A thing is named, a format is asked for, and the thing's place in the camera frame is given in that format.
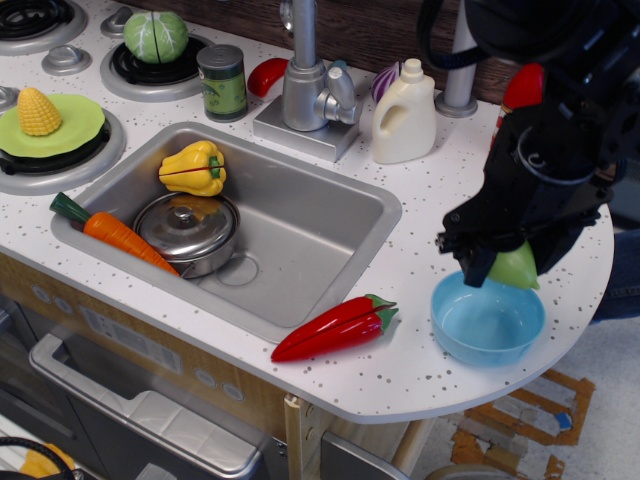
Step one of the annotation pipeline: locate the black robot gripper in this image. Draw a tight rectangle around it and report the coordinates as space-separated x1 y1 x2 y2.
437 67 625 288

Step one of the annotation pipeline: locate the green toy pear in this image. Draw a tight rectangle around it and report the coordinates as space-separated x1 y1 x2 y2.
488 241 540 290

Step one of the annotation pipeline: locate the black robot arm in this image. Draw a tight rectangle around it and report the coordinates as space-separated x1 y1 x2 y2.
417 1 639 287

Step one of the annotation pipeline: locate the light blue plastic bowl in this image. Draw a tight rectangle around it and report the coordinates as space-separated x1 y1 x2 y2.
431 272 546 367

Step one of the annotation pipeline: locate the silver vertical pole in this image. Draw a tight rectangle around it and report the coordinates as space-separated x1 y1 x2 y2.
435 1 478 119

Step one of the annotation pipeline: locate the cream toy detergent bottle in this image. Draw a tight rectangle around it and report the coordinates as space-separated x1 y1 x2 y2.
372 58 437 164

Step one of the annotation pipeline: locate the red toy ketchup bottle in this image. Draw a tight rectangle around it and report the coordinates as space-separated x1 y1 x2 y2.
490 63 544 147

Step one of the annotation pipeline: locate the red toy chili pepper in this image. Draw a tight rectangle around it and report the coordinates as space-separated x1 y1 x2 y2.
271 294 399 363

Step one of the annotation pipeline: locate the silver toy sink basin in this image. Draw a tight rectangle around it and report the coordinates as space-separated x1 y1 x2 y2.
51 122 402 343

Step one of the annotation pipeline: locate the purple toy onion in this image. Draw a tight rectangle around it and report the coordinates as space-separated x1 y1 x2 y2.
370 62 402 103

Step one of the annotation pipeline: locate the silver toy faucet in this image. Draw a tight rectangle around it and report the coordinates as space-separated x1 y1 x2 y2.
253 0 362 162

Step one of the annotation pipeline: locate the red toy tomato slice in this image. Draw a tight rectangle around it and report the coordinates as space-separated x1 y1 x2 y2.
247 58 289 101

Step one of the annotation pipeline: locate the steel pot with lid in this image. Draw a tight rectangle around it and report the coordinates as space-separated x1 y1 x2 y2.
133 192 240 279

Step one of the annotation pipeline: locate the yellow toy bell pepper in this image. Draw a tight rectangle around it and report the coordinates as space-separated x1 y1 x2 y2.
158 140 227 197

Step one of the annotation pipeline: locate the green toy tin can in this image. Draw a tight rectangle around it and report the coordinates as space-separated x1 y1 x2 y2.
196 44 248 122

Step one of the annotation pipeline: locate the back right stove burner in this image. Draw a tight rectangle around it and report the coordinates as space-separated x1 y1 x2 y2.
100 35 214 103

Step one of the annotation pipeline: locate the stove burner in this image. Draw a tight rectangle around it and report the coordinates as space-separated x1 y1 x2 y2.
100 35 214 103
1 0 88 57
1 109 126 196

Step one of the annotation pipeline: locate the orange toy carrot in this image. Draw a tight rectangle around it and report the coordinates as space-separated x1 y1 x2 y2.
50 192 179 276

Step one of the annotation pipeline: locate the green toy cabbage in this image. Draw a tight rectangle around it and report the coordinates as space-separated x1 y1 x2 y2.
123 11 189 65

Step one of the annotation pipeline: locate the toy oven door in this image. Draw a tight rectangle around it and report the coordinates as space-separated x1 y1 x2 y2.
29 334 269 479

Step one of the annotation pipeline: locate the light green plate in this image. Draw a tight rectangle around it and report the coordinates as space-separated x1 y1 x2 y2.
0 94 105 158

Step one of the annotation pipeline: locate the silver stove knob rear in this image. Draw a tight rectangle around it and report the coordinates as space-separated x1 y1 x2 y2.
100 6 133 39

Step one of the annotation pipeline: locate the silver stove knob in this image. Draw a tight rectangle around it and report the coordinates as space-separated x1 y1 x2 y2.
0 86 20 114
100 6 133 39
41 44 92 76

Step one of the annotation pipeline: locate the front left stove burner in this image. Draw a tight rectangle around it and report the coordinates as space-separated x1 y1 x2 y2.
1 109 126 196

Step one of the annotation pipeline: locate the yellow toy corn cob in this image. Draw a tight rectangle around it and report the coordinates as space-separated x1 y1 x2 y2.
17 87 62 137

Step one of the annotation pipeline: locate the yellow toy on floor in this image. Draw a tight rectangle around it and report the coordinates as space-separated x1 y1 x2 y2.
19 443 76 478

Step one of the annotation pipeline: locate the silver stove knob left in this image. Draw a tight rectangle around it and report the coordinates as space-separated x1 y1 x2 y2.
0 86 20 114

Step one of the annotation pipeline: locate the back left stove burner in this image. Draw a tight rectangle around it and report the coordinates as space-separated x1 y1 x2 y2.
1 0 88 57

